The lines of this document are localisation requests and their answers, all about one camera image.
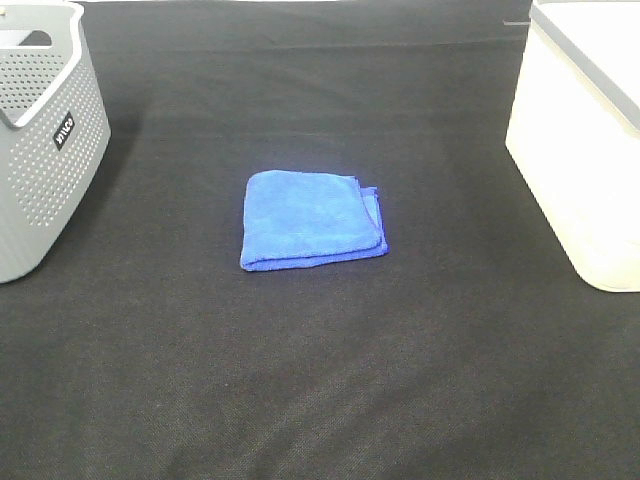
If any blue microfiber towel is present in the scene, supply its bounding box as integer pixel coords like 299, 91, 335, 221
240, 170, 389, 272

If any black fabric table cover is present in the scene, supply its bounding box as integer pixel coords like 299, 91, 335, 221
1, 1, 639, 479

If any white plastic storage bin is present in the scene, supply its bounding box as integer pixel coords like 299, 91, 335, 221
505, 1, 639, 292

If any grey perforated plastic basket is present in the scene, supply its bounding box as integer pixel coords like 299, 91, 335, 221
1, 1, 111, 283

